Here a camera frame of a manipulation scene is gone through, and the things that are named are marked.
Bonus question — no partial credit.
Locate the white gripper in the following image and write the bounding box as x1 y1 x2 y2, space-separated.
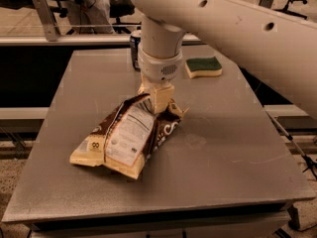
138 44 182 114

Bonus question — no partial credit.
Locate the brown chip bag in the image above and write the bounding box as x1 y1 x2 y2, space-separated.
69 94 186 179

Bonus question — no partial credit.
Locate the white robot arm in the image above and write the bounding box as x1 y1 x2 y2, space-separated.
131 0 317 118

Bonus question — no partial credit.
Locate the blue pepsi can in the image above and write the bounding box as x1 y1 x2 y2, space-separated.
130 30 141 71

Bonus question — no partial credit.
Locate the green yellow sponge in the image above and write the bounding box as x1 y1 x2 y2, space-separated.
185 57 222 78

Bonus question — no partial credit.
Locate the black office chair middle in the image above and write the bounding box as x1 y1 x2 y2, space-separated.
110 0 135 34

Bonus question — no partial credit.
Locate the person in light trousers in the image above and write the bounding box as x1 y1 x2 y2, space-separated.
64 0 115 34

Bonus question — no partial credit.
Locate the black tripod leg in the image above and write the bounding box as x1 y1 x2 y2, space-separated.
267 113 317 179

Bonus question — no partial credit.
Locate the metal glass bracket left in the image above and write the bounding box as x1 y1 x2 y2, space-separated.
32 0 60 42

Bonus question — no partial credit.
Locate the metal glass bracket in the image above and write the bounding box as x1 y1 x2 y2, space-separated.
32 0 60 42
259 0 274 9

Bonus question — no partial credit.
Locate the metal glass bracket right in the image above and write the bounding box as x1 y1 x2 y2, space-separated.
259 0 274 9

